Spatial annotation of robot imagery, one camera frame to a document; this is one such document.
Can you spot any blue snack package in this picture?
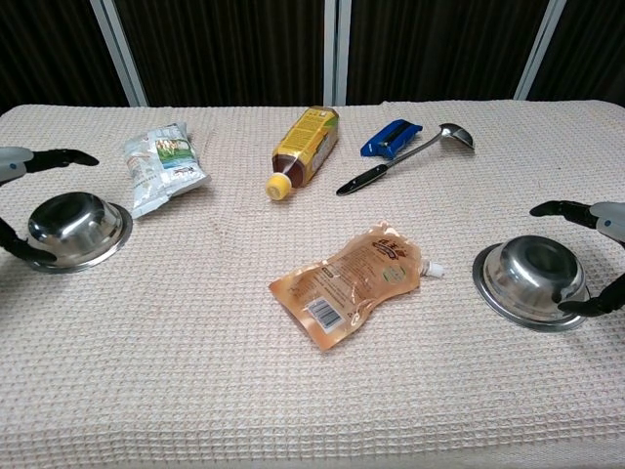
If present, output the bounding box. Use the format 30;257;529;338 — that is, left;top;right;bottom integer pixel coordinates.
360;118;424;161

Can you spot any stainless steel bowl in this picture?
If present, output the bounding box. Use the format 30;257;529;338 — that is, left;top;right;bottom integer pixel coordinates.
26;191;134;274
472;234;591;333

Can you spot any orange spouted sauce pouch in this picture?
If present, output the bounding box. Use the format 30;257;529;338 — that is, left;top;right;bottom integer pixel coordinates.
269;220;446;353

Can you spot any beige waffle tablecloth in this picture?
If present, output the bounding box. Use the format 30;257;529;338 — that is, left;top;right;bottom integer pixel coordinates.
0;100;625;469

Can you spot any white green snack bag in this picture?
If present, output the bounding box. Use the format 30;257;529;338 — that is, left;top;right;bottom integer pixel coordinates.
121;121;212;220

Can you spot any dark ribbed partition panel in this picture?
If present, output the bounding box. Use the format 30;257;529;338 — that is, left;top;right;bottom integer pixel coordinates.
0;0;131;112
346;0;553;106
529;0;625;108
112;0;327;107

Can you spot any black grey left robot hand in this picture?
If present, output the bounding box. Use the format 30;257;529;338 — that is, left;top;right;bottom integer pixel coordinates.
0;146;101;264

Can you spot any metal ladle black handle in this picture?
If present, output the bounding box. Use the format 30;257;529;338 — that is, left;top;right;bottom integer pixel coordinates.
335;122;476;197

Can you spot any yellow label tea bottle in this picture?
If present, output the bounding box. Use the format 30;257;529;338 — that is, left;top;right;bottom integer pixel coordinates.
265;106;340;201

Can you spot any black grey right robot hand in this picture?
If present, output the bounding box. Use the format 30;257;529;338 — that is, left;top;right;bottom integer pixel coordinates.
529;198;625;319

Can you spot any grey metal partition post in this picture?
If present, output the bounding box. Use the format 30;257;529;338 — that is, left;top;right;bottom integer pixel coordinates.
513;0;568;102
89;0;149;107
322;0;352;107

